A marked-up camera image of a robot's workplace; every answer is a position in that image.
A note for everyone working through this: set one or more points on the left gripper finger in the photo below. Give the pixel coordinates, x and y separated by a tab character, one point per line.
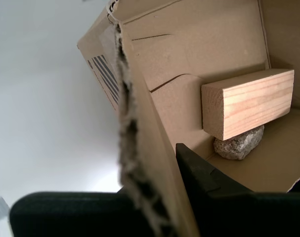
78	214
238	214

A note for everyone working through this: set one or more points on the pinkish speckled granite rock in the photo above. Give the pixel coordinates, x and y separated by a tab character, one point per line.
238	145

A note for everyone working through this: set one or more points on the light wooden block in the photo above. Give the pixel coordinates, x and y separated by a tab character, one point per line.
256	103

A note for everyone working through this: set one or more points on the brown cardboard box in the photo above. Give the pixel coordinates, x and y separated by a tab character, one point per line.
169	61

